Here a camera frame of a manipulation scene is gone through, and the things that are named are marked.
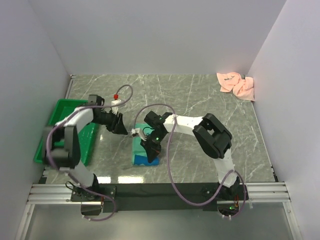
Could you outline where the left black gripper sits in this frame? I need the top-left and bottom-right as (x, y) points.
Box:
(93, 108), (128, 135)

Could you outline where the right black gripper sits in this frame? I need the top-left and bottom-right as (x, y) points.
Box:
(141, 130), (167, 163)

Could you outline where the blue green crocodile towel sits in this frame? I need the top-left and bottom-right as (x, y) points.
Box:
(131, 123), (160, 167)

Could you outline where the pink towel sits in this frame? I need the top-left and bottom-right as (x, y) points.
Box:
(216, 72), (255, 102)

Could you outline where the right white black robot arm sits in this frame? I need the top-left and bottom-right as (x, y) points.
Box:
(137, 111), (240, 200)

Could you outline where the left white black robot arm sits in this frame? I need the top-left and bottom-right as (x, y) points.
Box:
(42, 94), (128, 201)

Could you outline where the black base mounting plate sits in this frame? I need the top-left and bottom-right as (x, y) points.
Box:
(70, 183), (249, 216)

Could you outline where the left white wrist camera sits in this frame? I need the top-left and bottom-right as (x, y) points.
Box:
(111, 93), (122, 115)

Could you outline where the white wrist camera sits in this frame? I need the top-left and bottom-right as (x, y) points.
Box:
(131, 127), (150, 141)
(111, 93), (122, 115)

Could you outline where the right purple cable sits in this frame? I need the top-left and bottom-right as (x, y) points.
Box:
(134, 103), (247, 219)

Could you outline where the purple cable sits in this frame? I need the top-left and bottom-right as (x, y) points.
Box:
(46, 84), (133, 222)
(134, 103), (247, 219)

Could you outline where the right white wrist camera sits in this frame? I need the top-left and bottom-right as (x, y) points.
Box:
(131, 127), (150, 141)

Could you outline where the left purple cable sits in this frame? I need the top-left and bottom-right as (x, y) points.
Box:
(46, 84), (133, 222)

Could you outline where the aluminium rail frame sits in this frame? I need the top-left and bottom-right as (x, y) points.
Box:
(19, 73), (302, 240)

